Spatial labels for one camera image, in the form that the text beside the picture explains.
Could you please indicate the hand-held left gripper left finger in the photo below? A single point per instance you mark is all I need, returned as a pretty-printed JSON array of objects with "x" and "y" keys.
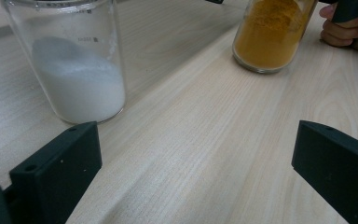
[{"x": 59, "y": 168}]

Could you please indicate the glass jar of white powder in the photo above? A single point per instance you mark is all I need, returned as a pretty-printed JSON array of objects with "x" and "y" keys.
[{"x": 80, "y": 87}]

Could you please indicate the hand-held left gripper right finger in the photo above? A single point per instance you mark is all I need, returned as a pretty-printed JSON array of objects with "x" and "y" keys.
[{"x": 338, "y": 168}]

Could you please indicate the glass jar of yellow powder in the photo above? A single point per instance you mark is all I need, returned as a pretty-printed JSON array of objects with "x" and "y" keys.
[{"x": 267, "y": 43}]

